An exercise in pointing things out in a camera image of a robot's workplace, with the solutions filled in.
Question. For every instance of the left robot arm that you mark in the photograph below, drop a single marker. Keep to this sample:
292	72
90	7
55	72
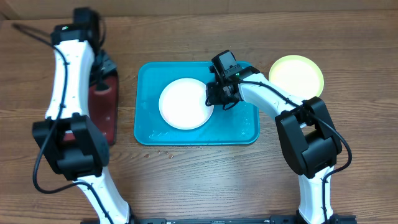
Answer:
76	45

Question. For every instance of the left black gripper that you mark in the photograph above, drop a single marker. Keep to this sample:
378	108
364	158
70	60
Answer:
111	65

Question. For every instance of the teal plastic tray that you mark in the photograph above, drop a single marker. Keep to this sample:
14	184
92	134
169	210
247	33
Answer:
239	125

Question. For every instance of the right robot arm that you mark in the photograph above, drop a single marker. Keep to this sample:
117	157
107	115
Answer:
308	139

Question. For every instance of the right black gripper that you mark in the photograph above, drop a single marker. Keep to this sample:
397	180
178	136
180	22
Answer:
212	99

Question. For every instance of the yellow-green plate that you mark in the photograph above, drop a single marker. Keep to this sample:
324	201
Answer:
297	75

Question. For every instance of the white plate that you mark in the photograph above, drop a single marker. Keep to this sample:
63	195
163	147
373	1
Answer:
182	104

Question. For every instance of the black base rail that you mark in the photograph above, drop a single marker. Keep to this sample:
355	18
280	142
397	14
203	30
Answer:
275	219

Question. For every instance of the black and red tray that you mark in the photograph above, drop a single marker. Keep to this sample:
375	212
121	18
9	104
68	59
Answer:
89	115

